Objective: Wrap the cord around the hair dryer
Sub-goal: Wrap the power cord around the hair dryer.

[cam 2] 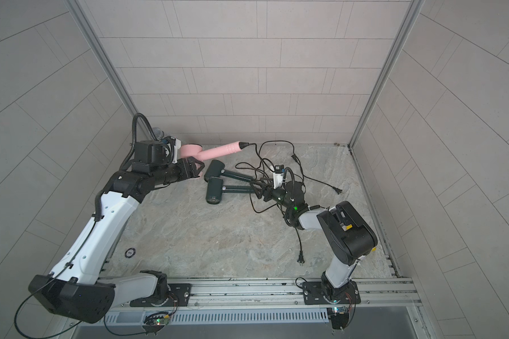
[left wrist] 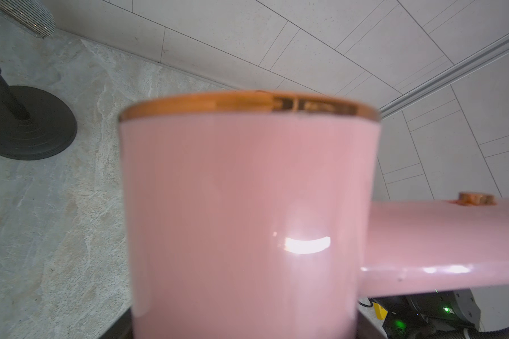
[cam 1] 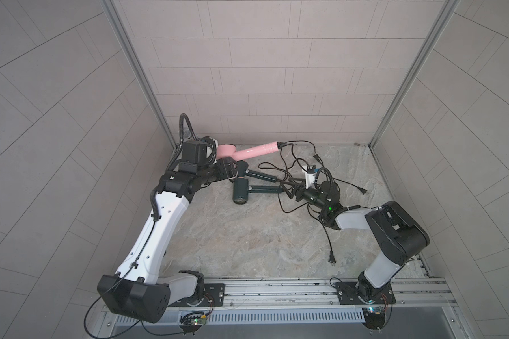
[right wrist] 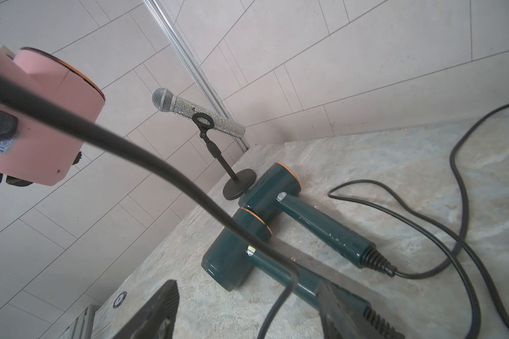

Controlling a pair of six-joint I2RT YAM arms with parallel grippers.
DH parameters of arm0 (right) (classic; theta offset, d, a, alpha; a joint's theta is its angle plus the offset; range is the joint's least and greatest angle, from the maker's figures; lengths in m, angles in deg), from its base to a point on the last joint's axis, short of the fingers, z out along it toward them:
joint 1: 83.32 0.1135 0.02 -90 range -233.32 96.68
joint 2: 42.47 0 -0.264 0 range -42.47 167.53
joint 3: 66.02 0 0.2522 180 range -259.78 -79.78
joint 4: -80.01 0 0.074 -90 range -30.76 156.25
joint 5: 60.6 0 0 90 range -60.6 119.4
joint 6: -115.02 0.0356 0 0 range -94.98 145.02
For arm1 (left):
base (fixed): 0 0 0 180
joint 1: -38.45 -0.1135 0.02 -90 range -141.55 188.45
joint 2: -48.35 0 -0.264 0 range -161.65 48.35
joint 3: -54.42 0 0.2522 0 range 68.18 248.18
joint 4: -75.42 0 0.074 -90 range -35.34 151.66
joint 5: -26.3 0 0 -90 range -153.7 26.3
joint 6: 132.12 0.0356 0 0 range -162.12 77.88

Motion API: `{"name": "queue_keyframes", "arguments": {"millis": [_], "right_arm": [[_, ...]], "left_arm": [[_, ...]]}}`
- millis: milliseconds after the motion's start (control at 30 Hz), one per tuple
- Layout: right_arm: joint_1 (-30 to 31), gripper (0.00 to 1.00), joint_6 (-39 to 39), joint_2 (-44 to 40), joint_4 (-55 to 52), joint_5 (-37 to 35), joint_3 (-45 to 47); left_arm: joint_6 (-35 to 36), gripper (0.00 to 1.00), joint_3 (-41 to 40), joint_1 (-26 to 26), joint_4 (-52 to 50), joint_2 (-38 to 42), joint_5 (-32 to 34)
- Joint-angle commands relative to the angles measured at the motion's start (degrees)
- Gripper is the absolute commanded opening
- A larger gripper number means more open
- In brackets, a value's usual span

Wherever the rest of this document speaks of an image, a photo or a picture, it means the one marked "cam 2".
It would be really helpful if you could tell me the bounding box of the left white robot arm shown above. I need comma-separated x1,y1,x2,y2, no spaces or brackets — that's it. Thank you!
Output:
28,157,205,323

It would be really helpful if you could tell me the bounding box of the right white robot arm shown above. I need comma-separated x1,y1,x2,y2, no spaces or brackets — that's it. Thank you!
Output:
250,181,378,304

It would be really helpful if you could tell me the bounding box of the pink hair dryer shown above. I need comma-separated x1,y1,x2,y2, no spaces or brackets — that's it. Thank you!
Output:
180,141,250,162

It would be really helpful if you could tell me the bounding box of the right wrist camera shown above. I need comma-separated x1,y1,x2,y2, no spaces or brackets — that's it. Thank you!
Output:
273,165,296,192

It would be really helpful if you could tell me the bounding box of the green hair dryer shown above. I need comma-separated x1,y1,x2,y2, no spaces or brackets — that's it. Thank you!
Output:
204,160,255,182
206,177,255,205

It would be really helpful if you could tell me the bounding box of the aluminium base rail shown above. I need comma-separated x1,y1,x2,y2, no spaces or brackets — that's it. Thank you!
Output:
67,277,423,312

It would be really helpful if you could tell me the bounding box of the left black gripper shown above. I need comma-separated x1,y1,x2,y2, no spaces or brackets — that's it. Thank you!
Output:
150,156,206,186

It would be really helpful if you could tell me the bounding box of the near green hair dryer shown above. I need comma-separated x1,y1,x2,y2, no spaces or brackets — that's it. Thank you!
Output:
206,177,255,205

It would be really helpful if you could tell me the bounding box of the far green dryer cord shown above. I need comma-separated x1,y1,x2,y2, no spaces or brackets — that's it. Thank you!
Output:
234,140,344,196

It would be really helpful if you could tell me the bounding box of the pink dryer black cord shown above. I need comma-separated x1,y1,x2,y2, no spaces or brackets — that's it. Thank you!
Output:
239,141,306,266

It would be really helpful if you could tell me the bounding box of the far green hair dryer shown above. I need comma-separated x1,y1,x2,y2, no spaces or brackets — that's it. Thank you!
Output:
204,160,255,182

